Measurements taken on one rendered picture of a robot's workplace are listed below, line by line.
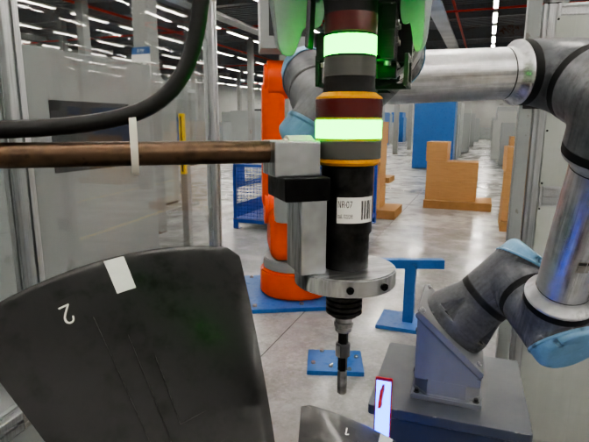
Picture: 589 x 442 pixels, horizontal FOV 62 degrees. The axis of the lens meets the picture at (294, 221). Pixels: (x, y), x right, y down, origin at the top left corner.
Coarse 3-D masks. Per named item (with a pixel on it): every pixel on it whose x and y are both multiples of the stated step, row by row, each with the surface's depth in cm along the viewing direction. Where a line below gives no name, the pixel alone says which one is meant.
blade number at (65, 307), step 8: (72, 296) 39; (56, 304) 38; (64, 304) 38; (72, 304) 38; (56, 312) 38; (64, 312) 38; (72, 312) 38; (80, 312) 38; (56, 320) 37; (64, 320) 38; (72, 320) 38; (80, 320) 38; (64, 328) 37; (72, 328) 38
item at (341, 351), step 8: (344, 336) 35; (336, 344) 35; (344, 344) 35; (336, 352) 35; (344, 352) 35; (344, 360) 35; (344, 368) 35; (344, 376) 35; (344, 384) 35; (344, 392) 36
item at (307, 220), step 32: (288, 160) 30; (288, 192) 30; (320, 192) 30; (288, 224) 33; (320, 224) 31; (288, 256) 34; (320, 256) 32; (320, 288) 31; (352, 288) 30; (384, 288) 31
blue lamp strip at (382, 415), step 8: (376, 392) 72; (384, 392) 72; (376, 400) 73; (384, 400) 72; (376, 408) 73; (384, 408) 72; (376, 416) 73; (384, 416) 73; (376, 424) 73; (384, 424) 73; (384, 432) 73
